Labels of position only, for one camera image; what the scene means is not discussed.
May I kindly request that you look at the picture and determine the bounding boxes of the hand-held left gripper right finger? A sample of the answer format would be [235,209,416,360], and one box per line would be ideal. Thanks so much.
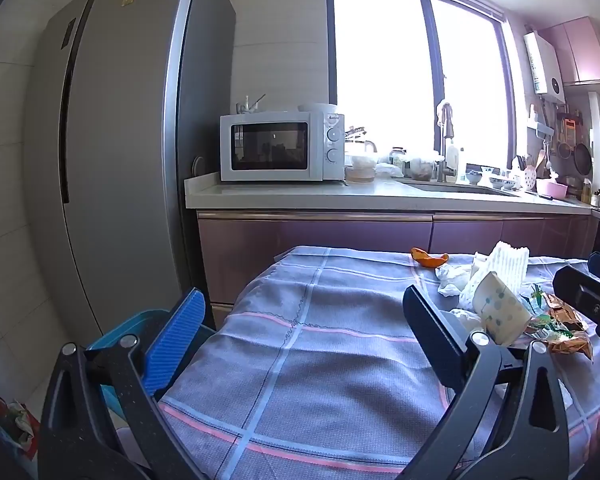
[402,286,571,480]

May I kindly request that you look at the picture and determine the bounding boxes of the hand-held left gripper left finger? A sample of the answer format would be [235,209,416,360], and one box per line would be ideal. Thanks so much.
[36,287,207,480]

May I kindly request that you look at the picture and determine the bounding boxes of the white tissue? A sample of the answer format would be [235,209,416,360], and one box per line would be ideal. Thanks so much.
[434,264,473,297]
[447,307,486,333]

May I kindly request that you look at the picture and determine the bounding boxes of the green snack wrapper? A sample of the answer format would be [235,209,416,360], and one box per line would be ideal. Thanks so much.
[530,282,553,308]

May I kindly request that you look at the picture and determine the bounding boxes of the teal plastic bin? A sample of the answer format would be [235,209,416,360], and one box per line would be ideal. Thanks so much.
[85,310,216,426]

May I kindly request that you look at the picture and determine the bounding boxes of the white green printed wrapper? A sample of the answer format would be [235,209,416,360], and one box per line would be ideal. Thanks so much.
[525,315,576,343]

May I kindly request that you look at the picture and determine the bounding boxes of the golden snack wrapper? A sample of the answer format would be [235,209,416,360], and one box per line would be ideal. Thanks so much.
[530,292,595,361]

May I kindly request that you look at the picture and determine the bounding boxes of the dotted paper cup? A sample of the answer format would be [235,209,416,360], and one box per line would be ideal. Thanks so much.
[471,271,531,347]

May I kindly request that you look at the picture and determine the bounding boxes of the white foam fruit net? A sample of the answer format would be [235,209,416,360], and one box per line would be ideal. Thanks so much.
[460,241,530,311]

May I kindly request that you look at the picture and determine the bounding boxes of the orange peel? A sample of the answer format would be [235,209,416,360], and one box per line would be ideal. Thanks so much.
[411,247,451,267]

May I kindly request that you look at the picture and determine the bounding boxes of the pink bowl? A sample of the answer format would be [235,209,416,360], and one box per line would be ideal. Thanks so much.
[536,179,569,198]

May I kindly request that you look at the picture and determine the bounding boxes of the grey plaid tablecloth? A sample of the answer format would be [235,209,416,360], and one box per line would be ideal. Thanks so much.
[157,245,600,480]

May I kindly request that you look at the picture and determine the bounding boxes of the black frying pan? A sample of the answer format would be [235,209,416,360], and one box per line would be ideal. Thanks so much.
[573,142,593,173]

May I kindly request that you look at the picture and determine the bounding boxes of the purple base cabinets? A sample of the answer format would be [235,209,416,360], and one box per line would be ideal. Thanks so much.
[196,210,598,321]

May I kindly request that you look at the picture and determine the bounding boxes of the red plastic bag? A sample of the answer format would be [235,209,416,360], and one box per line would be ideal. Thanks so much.
[0,394,41,461]

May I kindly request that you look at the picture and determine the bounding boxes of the large glass jar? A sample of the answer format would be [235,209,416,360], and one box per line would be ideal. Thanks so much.
[410,152,438,181]

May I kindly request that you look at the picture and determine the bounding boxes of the steel kitchen faucet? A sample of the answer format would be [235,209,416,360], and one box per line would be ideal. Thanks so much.
[436,102,458,183]

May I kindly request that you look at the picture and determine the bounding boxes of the white kitchen countertop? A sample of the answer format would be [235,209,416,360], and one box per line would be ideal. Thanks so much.
[184,170,593,216]

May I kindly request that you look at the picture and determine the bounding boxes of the grey steel refrigerator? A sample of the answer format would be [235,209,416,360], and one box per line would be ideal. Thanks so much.
[22,0,237,338]

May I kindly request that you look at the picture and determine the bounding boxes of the white microwave oven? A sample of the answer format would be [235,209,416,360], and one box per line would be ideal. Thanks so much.
[219,110,346,182]

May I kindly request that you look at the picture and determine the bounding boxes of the cup with utensils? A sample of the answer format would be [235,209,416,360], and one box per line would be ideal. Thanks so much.
[236,94,267,115]

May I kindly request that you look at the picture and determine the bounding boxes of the large kitchen window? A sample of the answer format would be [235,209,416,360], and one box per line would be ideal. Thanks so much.
[325,0,518,171]

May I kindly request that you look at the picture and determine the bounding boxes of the white wall shelf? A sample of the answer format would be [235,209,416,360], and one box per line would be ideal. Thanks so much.
[527,105,556,138]

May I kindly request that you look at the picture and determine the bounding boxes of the white wall water heater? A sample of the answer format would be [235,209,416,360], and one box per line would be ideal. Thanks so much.
[523,31,566,103]

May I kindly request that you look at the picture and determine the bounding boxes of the pink wall cabinet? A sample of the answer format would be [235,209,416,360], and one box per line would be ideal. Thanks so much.
[537,16,600,86]

